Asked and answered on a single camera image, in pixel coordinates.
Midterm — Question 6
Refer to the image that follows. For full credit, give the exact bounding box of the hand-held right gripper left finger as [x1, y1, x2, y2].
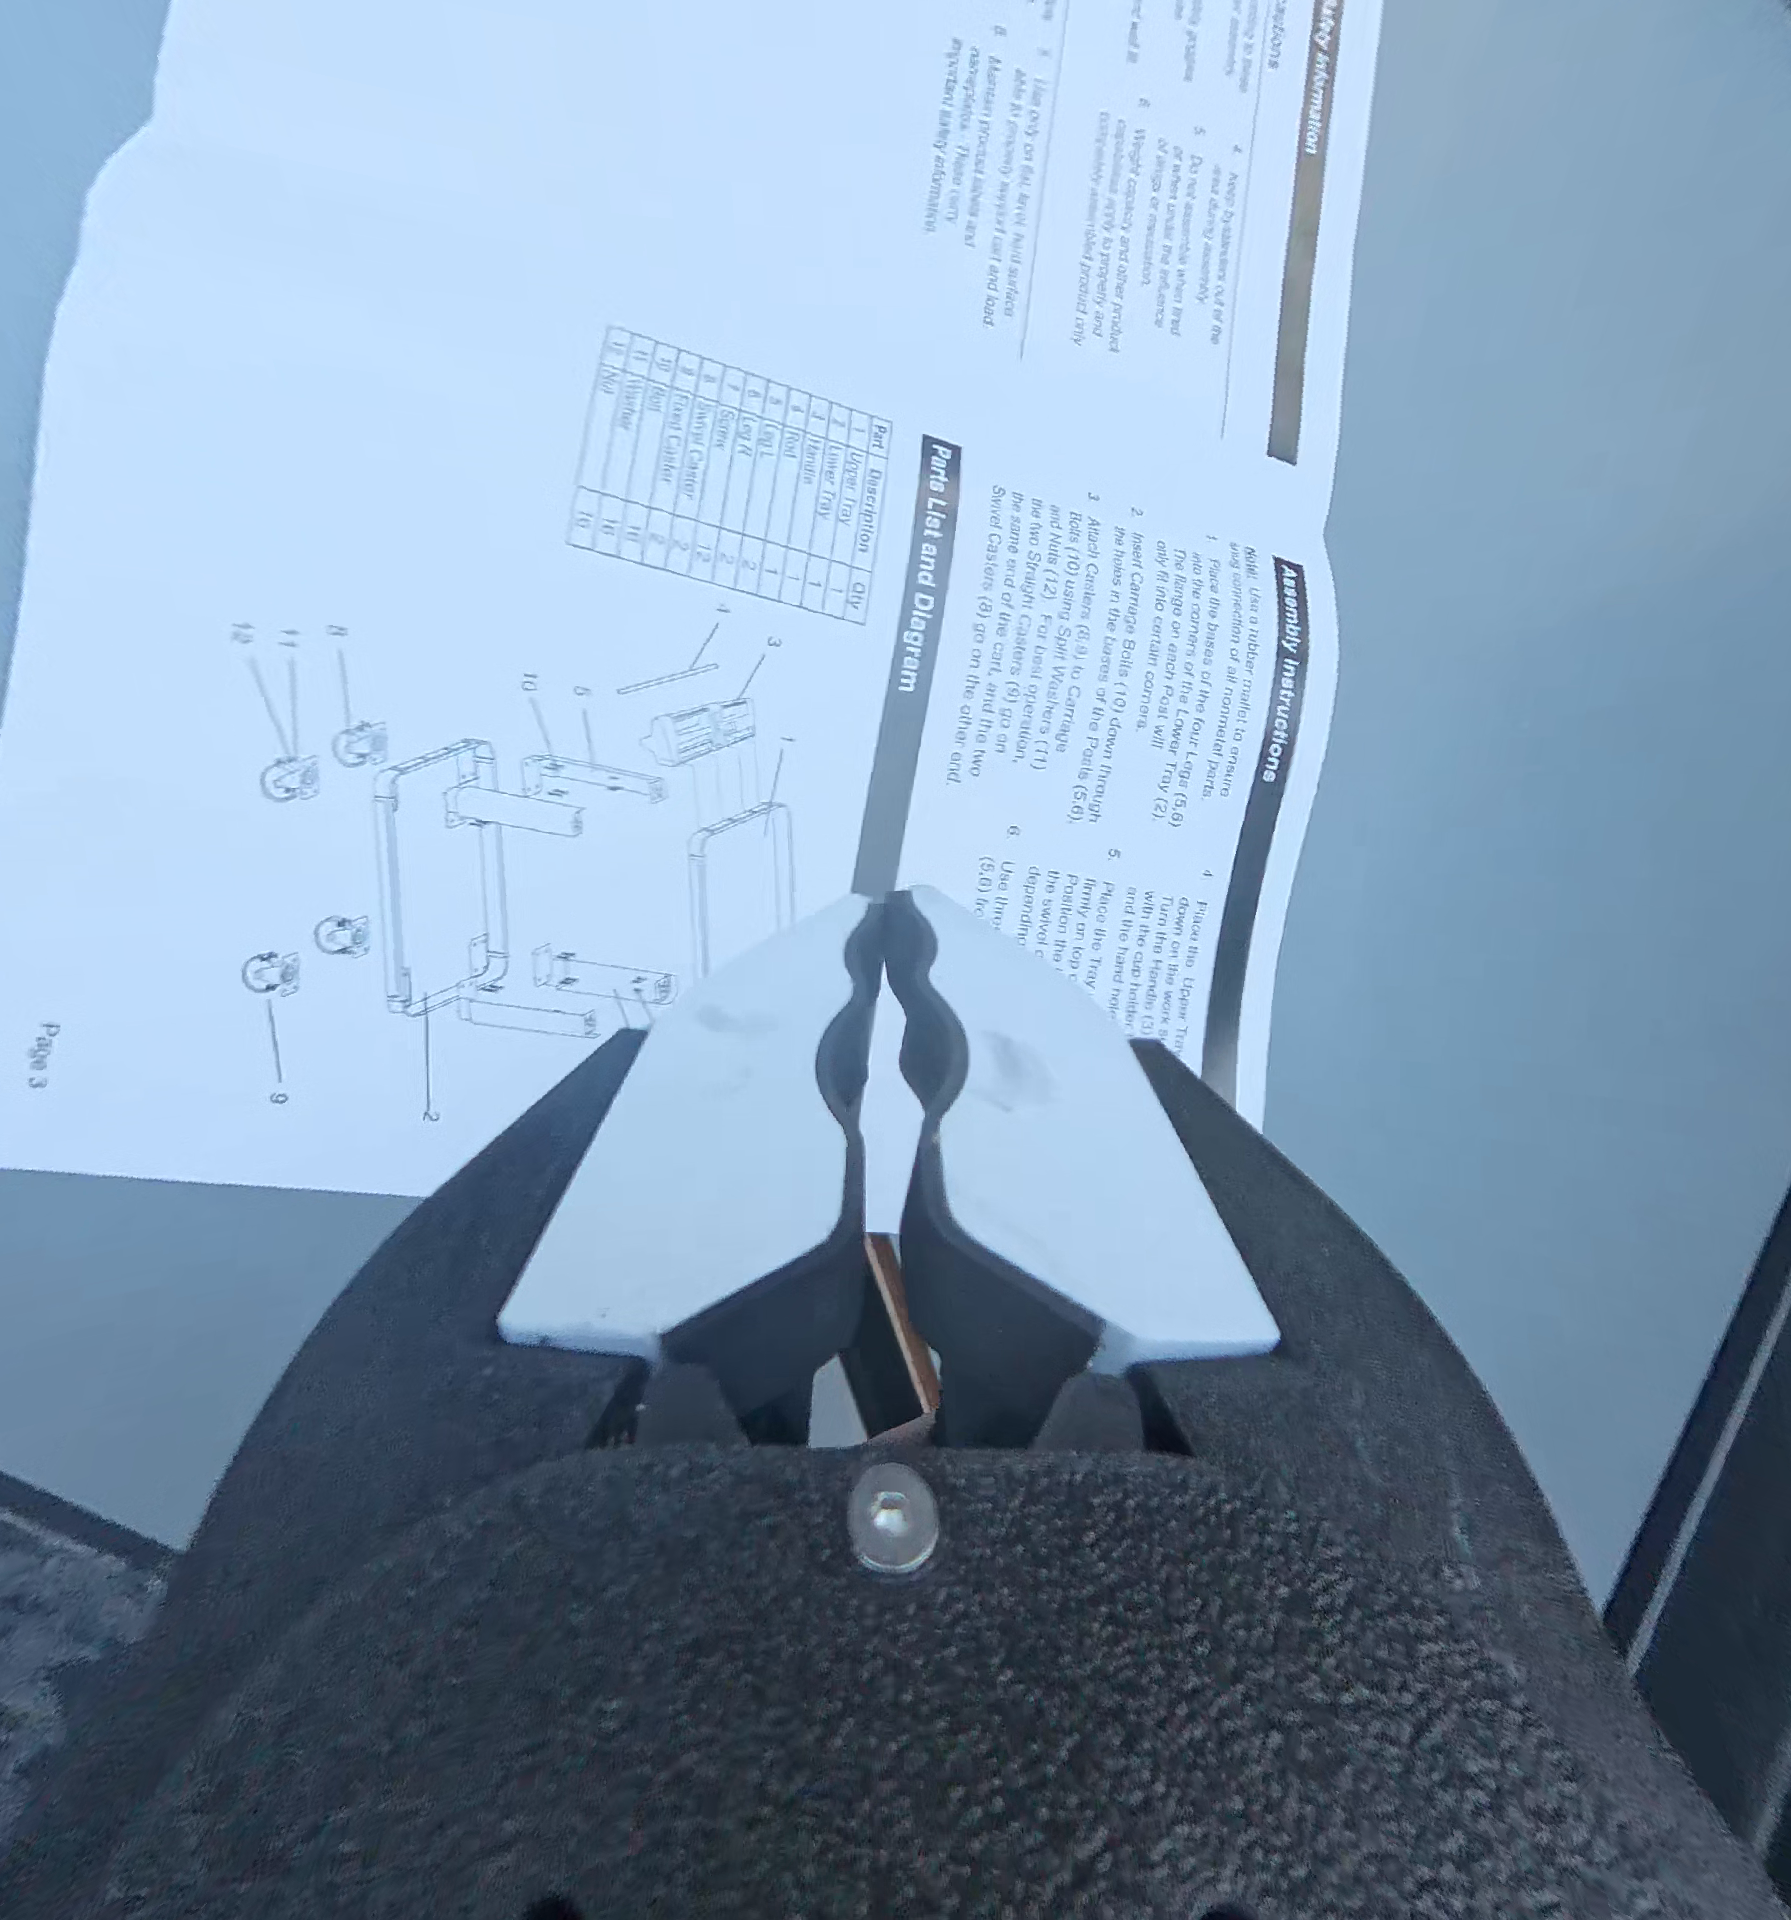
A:
[497, 894, 892, 1445]

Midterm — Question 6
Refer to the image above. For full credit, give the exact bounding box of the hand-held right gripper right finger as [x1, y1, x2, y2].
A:
[889, 885, 1283, 1452]

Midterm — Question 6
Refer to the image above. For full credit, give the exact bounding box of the white instruction sheet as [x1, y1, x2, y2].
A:
[0, 0, 1386, 1204]

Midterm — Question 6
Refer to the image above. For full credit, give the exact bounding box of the grey desk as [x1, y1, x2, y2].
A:
[0, 0, 1791, 1652]

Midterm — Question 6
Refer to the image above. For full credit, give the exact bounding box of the black plastic tray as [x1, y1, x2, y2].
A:
[0, 1436, 184, 1920]

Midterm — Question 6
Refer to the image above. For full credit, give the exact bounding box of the black cart frame part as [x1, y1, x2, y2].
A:
[1603, 1034, 1791, 1920]

